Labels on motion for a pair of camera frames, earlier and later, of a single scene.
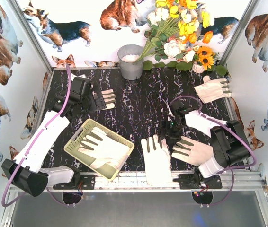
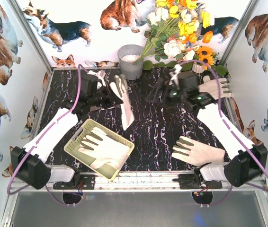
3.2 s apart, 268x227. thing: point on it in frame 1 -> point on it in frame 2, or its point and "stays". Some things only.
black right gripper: [169, 133] -> [166, 91]
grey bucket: [128, 55] stays
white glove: [192, 152] stays
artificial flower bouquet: [178, 37] stays
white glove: [157, 160] -> [120, 87]
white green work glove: [109, 150] stays
